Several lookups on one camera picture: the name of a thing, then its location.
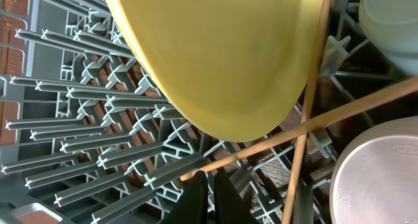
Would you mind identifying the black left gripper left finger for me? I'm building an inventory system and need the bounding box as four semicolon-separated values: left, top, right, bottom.
159;171;208;224

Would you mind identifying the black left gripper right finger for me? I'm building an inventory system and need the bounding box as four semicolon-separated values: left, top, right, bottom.
214;171;259;224

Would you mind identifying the yellow round plate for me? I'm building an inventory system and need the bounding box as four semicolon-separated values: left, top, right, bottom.
105;0;323;142

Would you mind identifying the white round bowl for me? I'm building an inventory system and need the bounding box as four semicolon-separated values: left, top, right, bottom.
329;116;417;224

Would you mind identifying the wooden chopstick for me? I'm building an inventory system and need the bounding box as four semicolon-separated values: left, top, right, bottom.
180;76;417;181
281;0;331;224

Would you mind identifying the light blue round bowl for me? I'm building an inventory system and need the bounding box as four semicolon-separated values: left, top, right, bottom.
359;0;417;76

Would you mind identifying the grey plastic dish rack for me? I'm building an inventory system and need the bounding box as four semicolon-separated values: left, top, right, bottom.
1;0;417;223

